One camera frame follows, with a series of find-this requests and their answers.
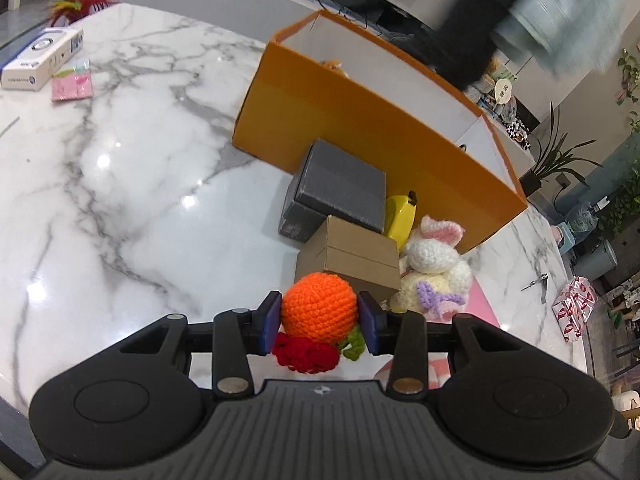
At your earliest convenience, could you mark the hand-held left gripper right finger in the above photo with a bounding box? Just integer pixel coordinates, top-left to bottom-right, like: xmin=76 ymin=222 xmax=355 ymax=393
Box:
xmin=357 ymin=291 xmax=521 ymax=395

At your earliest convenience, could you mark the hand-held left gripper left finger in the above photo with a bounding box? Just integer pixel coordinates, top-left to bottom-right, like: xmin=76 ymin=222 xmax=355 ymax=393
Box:
xmin=117 ymin=291 xmax=284 ymax=395

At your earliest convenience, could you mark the orange crochet ball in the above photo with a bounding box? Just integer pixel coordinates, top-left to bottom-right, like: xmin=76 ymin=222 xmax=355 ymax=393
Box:
xmin=280 ymin=271 xmax=360 ymax=346

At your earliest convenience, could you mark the brown cardboard box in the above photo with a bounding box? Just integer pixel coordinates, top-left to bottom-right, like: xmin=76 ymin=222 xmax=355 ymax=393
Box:
xmin=295 ymin=215 xmax=402 ymax=306

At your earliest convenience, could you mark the white crochet bunny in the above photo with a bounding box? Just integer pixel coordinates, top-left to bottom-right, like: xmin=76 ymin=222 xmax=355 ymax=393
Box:
xmin=395 ymin=215 xmax=473 ymax=321

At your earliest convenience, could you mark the dark printed box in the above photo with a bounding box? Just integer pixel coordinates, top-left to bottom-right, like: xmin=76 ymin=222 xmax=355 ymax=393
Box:
xmin=278 ymin=172 xmax=328 ymax=244

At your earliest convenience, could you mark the yellow tape measure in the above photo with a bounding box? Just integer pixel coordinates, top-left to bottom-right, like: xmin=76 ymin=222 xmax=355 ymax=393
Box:
xmin=384 ymin=191 xmax=420 ymax=252

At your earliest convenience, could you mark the large orange box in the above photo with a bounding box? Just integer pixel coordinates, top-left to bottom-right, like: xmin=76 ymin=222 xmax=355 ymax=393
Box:
xmin=231 ymin=9 xmax=529 ymax=256

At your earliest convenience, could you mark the person's right forearm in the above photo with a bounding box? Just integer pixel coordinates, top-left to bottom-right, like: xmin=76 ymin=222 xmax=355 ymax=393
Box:
xmin=440 ymin=0 xmax=636 ymax=91

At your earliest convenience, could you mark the green crochet leaf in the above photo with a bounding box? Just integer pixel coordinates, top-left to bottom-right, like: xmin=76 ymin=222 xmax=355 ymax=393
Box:
xmin=337 ymin=326 xmax=367 ymax=361

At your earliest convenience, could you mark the red crochet toy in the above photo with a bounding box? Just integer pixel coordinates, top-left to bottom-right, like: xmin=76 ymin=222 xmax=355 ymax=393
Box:
xmin=272 ymin=332 xmax=342 ymax=375

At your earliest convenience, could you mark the pink flat board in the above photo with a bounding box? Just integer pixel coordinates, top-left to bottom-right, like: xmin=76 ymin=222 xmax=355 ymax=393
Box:
xmin=372 ymin=280 xmax=501 ymax=391

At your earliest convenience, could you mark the grey box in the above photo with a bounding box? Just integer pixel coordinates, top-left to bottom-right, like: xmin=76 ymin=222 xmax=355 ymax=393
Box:
xmin=294 ymin=139 xmax=387 ymax=234

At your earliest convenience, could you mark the red white gift box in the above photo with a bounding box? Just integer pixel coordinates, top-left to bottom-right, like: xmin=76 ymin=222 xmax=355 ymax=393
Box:
xmin=551 ymin=276 xmax=598 ymax=343

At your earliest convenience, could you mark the grey trash bin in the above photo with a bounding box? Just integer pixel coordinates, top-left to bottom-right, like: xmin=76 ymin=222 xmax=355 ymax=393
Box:
xmin=575 ymin=239 xmax=618 ymax=281

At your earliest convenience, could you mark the potted green plant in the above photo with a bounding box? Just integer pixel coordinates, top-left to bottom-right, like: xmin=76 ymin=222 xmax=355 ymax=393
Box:
xmin=520 ymin=102 xmax=603 ymax=196

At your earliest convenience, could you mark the black white checkered item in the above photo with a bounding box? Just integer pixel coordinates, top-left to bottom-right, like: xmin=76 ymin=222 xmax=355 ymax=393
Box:
xmin=502 ymin=117 xmax=531 ymax=143

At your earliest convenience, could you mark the pink packet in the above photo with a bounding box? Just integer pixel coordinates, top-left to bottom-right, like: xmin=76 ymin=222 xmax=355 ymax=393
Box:
xmin=51 ymin=57 xmax=95 ymax=102

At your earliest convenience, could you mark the white product box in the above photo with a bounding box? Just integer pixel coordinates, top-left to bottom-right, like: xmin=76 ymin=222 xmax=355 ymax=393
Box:
xmin=0 ymin=27 xmax=85 ymax=92

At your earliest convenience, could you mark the trailing green plant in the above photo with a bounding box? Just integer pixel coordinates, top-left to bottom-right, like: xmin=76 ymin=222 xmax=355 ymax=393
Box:
xmin=617 ymin=47 xmax=640 ymax=133

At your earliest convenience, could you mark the colourful feather bunch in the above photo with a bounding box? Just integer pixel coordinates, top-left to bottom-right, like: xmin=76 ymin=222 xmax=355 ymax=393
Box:
xmin=47 ymin=0 xmax=121 ymax=28

